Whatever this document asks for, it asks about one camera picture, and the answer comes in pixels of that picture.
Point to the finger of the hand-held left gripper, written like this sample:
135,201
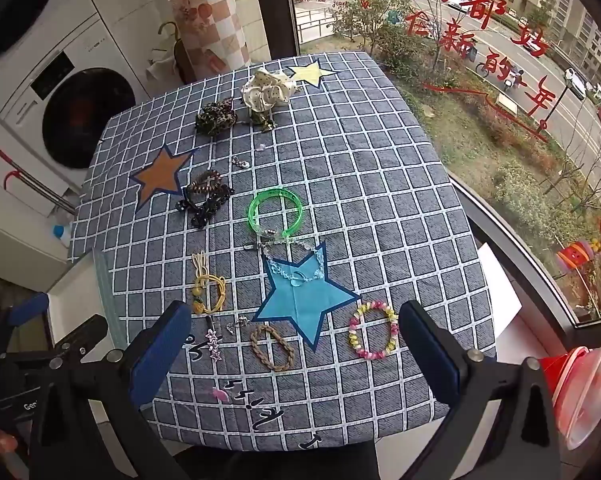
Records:
83,332
28,308

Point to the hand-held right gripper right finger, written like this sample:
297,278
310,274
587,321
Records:
428,355

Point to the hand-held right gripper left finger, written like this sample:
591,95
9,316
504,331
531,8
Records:
160,355

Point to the white box with green rim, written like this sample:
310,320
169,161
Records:
78,300

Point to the beige rabbit hair clip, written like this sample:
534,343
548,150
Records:
199,265

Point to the green translucent bangle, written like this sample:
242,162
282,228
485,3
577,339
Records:
254,210

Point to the pink bow hair clip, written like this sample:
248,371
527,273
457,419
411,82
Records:
221,394

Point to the white cabinet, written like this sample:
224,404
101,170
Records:
10,230

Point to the white bottle with blue cap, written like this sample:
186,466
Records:
61,232

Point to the small silver hair clip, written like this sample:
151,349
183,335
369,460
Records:
240,324

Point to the black beaded scrunchie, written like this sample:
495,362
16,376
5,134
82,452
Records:
208,212

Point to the red plastic container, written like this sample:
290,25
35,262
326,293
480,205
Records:
575,385

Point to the brown hair clip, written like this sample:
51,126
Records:
198,187

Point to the blue-grey checked star tablecloth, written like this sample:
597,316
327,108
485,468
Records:
380,185

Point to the colourful window sticker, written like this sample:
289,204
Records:
575,256

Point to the white washing machine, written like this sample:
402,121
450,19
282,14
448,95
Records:
80,120

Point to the small silver charm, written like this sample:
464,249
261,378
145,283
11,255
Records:
240,162

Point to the small pink hair clip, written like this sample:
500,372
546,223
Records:
262,148

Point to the leopard print scrunchie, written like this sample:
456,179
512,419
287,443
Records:
215,117

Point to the olive bow hair clip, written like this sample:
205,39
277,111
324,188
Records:
263,121

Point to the white cloth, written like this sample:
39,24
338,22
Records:
163,65

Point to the white polka dot scrunchie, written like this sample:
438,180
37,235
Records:
268,90

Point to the dark brown chair back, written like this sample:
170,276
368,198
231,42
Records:
184,62

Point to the white dryer with dark door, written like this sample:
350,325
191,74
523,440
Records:
10,0

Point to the red window lettering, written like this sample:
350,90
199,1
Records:
415,27

